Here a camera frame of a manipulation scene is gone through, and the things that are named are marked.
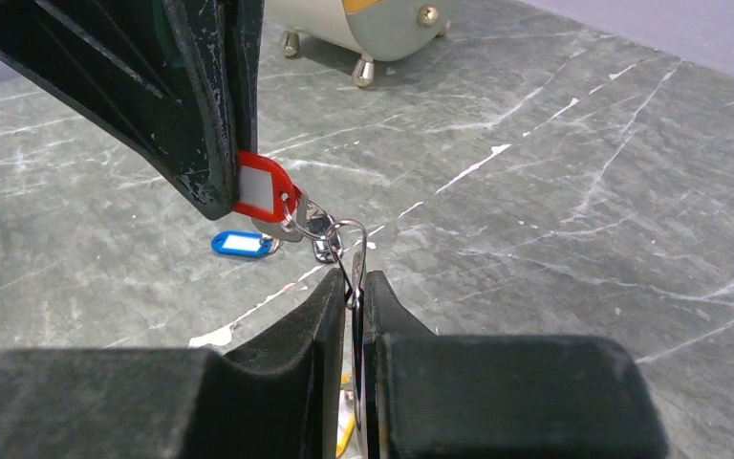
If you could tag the large metal keyring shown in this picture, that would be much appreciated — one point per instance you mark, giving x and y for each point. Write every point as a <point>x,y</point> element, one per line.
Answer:
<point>357,344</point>

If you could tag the blue key tag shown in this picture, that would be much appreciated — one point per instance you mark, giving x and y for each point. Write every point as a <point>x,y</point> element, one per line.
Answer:
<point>242,244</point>

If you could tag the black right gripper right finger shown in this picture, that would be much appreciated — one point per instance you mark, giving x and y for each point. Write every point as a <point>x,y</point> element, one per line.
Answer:
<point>425,395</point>

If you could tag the yellow key tag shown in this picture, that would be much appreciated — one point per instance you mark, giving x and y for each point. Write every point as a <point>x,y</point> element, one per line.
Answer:
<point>346,418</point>

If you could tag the cream cylindrical drum device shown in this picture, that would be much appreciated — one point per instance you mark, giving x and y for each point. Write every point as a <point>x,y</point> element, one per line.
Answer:
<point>377,30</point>

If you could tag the black key fob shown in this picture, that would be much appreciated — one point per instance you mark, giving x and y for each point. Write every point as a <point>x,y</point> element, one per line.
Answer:
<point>326,243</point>

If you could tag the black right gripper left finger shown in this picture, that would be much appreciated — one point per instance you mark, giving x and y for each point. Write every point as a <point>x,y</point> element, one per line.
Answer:
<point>274,396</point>

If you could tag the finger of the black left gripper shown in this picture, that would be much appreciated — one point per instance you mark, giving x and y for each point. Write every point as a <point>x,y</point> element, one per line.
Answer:
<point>152,74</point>
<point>243,33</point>

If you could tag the red key tag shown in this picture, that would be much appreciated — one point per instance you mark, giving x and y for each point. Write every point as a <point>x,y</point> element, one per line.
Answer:
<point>265,189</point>

